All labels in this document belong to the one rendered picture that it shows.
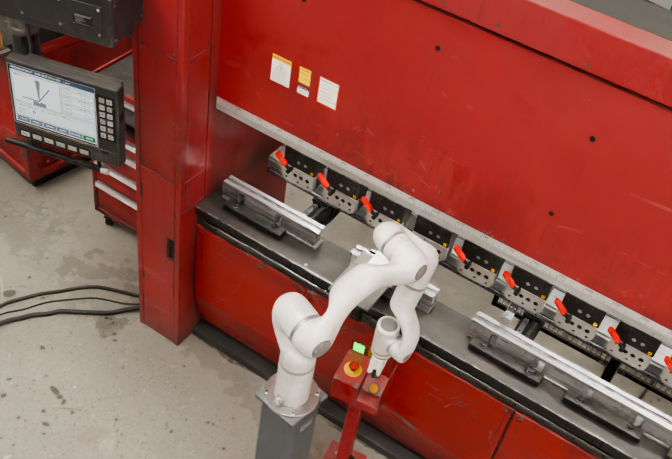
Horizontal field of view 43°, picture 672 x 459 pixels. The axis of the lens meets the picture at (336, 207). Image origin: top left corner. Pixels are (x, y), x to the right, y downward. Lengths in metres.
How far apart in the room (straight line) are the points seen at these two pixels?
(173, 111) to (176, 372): 1.43
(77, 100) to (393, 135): 1.16
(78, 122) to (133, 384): 1.42
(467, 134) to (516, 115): 0.20
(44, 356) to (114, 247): 0.78
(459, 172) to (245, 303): 1.38
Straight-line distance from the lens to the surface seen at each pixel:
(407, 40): 2.88
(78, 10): 3.13
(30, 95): 3.43
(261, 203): 3.69
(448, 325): 3.50
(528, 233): 3.04
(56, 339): 4.46
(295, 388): 2.88
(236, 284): 3.93
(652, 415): 3.41
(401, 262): 2.69
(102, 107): 3.27
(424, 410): 3.73
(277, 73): 3.26
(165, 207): 3.77
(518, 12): 2.65
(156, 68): 3.37
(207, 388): 4.24
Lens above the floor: 3.45
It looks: 42 degrees down
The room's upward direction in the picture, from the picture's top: 10 degrees clockwise
